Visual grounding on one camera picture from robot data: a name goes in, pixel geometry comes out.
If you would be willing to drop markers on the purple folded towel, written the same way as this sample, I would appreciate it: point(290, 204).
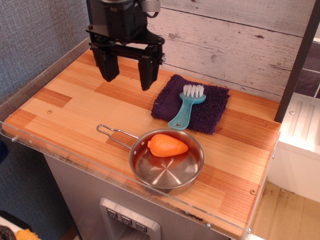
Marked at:
point(204, 116)

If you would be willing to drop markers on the silver dispenser panel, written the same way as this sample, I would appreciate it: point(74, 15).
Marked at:
point(122, 223)

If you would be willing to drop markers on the orange object bottom left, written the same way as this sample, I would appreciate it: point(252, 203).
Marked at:
point(26, 234)

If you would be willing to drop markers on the dark vertical post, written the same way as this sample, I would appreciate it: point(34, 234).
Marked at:
point(299, 62)

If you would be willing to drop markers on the teal dish brush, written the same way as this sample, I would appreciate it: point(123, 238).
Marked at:
point(192, 95)

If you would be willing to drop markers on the small steel saucepan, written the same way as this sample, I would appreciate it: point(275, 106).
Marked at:
point(171, 175)

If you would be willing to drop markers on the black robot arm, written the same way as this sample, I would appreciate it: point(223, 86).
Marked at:
point(119, 28)

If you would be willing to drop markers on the orange toy carrot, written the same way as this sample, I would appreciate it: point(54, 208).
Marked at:
point(162, 145)

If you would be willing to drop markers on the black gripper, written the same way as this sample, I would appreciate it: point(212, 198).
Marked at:
point(120, 28)

